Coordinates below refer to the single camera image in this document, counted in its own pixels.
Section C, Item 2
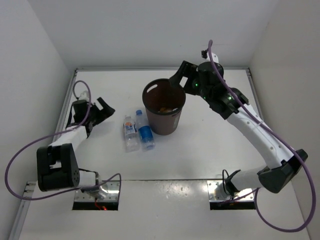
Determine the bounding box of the orange juice bottle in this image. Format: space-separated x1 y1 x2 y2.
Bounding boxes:
159 107 172 113

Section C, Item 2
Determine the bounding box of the metal table edge rail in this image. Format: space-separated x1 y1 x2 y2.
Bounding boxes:
74 65 251 73

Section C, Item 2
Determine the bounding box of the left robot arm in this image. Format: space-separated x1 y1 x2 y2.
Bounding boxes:
36 97 115 199

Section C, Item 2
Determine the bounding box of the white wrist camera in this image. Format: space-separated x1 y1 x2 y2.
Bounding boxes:
78 90 90 102
201 49 220 64

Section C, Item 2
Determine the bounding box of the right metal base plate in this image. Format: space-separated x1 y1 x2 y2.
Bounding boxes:
207 179 255 203

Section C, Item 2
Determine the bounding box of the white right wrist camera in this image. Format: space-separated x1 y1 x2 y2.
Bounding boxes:
201 49 220 64

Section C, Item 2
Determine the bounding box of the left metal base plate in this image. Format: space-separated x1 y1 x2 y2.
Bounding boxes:
74 180 120 203

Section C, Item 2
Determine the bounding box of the black cable at base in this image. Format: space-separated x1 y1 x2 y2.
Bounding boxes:
221 168 232 195

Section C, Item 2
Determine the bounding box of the orange label clear bottle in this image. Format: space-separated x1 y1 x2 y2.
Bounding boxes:
123 115 140 152

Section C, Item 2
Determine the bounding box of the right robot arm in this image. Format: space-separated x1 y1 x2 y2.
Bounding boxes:
169 61 308 198

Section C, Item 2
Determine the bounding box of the brown plastic waste bin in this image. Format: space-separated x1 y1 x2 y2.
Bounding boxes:
142 78 186 136

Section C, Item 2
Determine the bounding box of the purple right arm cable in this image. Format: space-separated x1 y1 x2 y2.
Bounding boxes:
207 39 317 233

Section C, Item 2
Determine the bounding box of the blue label water bottle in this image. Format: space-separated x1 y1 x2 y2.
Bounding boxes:
135 109 155 151

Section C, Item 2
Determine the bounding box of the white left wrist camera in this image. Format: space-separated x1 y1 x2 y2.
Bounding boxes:
78 90 90 102

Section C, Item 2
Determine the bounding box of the metal base plate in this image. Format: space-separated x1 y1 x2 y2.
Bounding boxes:
207 179 255 203
74 180 120 203

